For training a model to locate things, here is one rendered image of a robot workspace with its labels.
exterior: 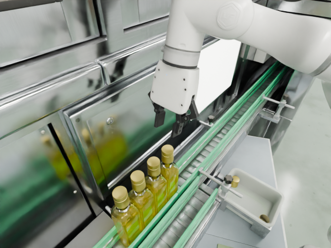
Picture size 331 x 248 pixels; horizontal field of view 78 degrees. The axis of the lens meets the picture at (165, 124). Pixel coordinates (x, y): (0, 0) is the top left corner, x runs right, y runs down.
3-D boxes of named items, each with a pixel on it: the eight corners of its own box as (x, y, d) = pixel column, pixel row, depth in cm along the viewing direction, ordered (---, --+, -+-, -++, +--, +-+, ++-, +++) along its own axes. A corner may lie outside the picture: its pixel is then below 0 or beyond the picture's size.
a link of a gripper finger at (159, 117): (149, 99, 50) (146, 123, 53) (159, 104, 48) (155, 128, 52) (158, 97, 52) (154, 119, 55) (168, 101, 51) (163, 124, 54)
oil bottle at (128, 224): (132, 226, 68) (124, 192, 54) (145, 238, 65) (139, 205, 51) (119, 240, 65) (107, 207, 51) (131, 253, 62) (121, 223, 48)
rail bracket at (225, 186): (199, 178, 82) (203, 158, 73) (239, 203, 73) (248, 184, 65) (195, 183, 80) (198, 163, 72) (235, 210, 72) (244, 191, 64)
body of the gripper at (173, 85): (150, 51, 42) (145, 101, 48) (191, 65, 37) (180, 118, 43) (172, 50, 48) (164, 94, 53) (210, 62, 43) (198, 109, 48)
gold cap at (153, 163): (153, 164, 58) (152, 153, 55) (163, 170, 56) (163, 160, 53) (145, 171, 56) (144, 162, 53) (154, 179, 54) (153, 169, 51)
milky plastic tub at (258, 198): (230, 176, 98) (234, 165, 92) (279, 205, 87) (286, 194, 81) (212, 203, 87) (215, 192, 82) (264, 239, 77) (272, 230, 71)
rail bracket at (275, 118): (254, 118, 126) (266, 86, 111) (283, 130, 118) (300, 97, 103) (251, 122, 123) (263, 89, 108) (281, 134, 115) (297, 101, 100)
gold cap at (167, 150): (166, 152, 61) (166, 142, 58) (176, 158, 60) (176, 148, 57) (158, 159, 59) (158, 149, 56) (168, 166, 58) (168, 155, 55)
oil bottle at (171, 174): (165, 190, 78) (166, 154, 64) (177, 199, 75) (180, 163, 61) (155, 201, 75) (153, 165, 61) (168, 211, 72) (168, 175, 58)
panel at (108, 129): (226, 84, 118) (241, 20, 96) (231, 86, 116) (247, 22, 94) (97, 195, 66) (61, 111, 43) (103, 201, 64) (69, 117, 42)
